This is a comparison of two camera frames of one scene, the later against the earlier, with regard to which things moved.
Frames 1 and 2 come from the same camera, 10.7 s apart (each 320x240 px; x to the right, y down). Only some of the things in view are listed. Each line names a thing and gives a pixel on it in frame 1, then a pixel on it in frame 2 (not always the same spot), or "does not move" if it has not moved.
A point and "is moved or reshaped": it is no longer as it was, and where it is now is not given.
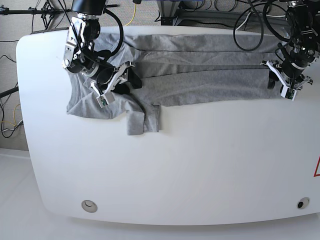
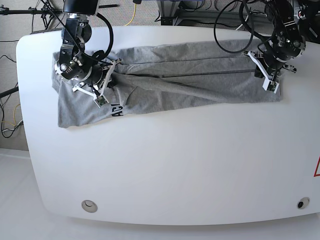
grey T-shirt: [181, 69] is moved or reshaped
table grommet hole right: [303, 203] does not move
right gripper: [298, 82] to [271, 67]
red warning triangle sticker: [318, 174] does not move
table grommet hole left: [89, 206] does not move
